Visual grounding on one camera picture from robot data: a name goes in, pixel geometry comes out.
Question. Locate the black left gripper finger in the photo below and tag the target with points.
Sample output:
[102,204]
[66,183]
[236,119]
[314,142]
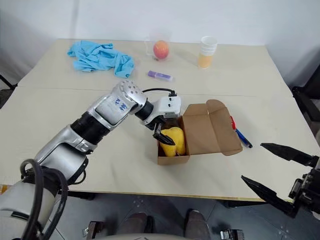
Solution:
[163,139]

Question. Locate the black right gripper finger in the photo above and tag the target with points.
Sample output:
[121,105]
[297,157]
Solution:
[270,196]
[290,153]

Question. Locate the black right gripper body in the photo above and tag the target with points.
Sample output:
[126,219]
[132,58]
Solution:
[303,192]

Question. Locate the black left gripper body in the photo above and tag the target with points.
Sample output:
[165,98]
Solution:
[153,124]

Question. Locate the yellow bell pepper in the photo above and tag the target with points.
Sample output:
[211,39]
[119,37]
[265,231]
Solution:
[178,140]

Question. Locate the brown cardboard box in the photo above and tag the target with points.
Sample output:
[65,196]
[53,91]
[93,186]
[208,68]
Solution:
[200,132]

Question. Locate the blue pen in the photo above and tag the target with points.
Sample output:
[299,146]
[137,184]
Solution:
[242,137]

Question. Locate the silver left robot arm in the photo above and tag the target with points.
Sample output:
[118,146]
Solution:
[105,112]

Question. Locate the red pen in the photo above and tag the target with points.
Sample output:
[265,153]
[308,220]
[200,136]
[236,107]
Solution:
[232,122]

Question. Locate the red apple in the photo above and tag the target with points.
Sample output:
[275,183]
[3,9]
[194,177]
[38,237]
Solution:
[161,49]

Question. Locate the dark rounded foot shape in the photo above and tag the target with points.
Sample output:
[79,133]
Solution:
[197,225]

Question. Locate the light blue cloth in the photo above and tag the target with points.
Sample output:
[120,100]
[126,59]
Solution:
[97,58]

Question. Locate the white paper cup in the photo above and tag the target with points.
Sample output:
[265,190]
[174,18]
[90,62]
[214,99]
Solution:
[208,45]

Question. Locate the black stand base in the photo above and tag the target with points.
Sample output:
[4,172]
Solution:
[6,86]

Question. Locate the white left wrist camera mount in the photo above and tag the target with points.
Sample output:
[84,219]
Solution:
[168,103]

